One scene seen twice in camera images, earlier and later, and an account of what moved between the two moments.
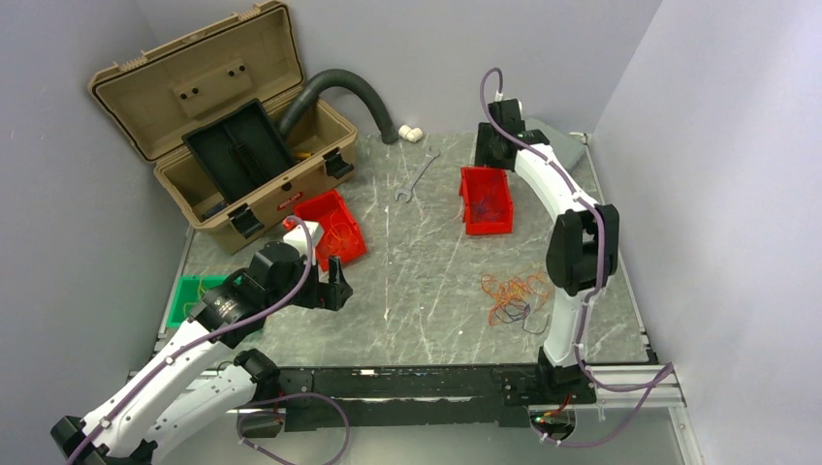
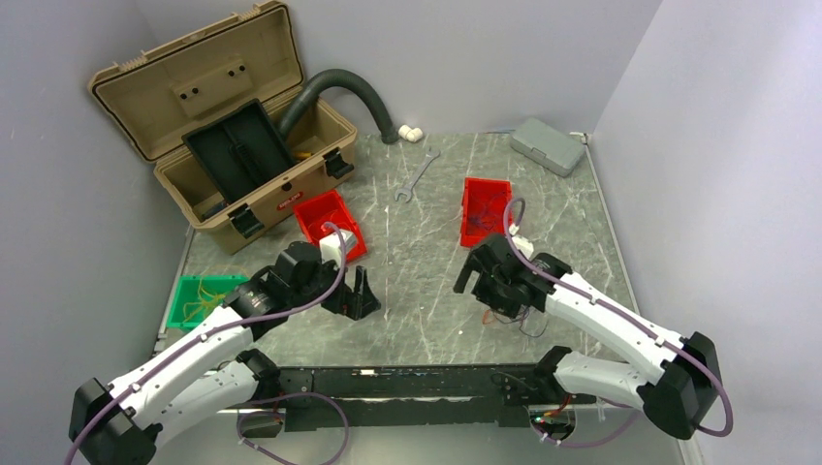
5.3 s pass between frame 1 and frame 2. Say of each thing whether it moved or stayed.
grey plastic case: stayed
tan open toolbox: stayed
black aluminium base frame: stayed
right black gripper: moved
